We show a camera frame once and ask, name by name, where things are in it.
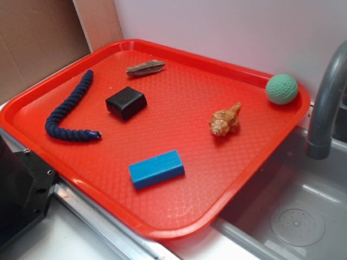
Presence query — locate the red plastic tray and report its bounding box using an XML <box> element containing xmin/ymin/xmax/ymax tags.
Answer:
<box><xmin>1</xmin><ymin>40</ymin><xmax>310</xmax><ymax>241</ymax></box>

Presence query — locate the blue rectangular block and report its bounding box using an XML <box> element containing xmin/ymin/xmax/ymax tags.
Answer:
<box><xmin>128</xmin><ymin>150</ymin><xmax>185</xmax><ymax>190</ymax></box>

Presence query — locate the brown spiral seashell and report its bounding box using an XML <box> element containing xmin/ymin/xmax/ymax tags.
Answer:
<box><xmin>209</xmin><ymin>103</ymin><xmax>241</xmax><ymax>137</ymax></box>

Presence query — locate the black rectangular block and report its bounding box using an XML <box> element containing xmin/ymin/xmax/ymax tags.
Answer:
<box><xmin>105</xmin><ymin>86</ymin><xmax>147</xmax><ymax>121</ymax></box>

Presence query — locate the green dimpled ball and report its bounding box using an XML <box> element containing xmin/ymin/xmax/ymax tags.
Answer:
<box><xmin>265</xmin><ymin>74</ymin><xmax>298</xmax><ymax>105</ymax></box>

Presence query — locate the grey plastic sink basin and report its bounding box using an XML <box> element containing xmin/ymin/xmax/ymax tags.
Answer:
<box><xmin>213</xmin><ymin>127</ymin><xmax>346</xmax><ymax>259</ymax></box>

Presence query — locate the grey curved faucet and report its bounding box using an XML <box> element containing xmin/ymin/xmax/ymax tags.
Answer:
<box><xmin>305</xmin><ymin>41</ymin><xmax>346</xmax><ymax>160</ymax></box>

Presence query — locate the brown cardboard panel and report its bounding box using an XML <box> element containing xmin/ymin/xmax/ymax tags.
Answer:
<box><xmin>1</xmin><ymin>1</ymin><xmax>123</xmax><ymax>103</ymax></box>

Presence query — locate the dark blue rope piece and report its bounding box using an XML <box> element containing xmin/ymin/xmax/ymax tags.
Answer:
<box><xmin>44</xmin><ymin>69</ymin><xmax>103</xmax><ymax>144</ymax></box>

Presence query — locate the silver metal rail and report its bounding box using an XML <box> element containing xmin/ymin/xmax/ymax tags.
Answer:
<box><xmin>0</xmin><ymin>127</ymin><xmax>166</xmax><ymax>260</ymax></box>

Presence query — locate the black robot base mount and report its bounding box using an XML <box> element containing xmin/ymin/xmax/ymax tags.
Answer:
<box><xmin>1</xmin><ymin>138</ymin><xmax>57</xmax><ymax>251</ymax></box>

